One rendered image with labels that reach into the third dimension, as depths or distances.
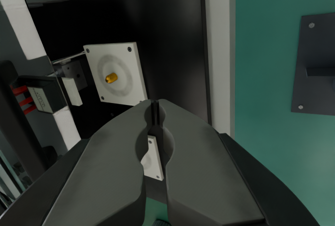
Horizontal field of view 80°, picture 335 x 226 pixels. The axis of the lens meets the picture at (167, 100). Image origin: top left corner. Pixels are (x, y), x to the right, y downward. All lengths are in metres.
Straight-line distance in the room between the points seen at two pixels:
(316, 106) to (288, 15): 0.47
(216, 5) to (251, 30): 0.77
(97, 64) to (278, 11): 0.86
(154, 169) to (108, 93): 0.25
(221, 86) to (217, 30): 0.11
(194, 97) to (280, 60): 0.80
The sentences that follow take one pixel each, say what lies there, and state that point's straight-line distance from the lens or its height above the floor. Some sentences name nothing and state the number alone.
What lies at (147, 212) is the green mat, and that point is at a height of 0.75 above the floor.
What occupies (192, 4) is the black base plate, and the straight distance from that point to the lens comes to 0.37.
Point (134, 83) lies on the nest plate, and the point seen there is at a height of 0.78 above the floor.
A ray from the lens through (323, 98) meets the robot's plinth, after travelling 1.23.
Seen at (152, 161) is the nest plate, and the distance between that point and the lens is 0.59.
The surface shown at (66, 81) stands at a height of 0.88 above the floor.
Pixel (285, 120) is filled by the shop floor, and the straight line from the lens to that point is 1.31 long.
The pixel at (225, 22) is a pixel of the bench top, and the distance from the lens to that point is 0.38.
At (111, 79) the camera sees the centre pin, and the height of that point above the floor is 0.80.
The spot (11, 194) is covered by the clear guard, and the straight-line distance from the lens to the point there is 0.34.
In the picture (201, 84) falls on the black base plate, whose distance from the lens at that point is 0.40.
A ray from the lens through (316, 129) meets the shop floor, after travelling 1.34.
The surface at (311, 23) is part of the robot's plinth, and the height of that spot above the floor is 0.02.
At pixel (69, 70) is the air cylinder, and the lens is 0.57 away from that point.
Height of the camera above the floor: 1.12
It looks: 50 degrees down
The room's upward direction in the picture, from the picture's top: 134 degrees counter-clockwise
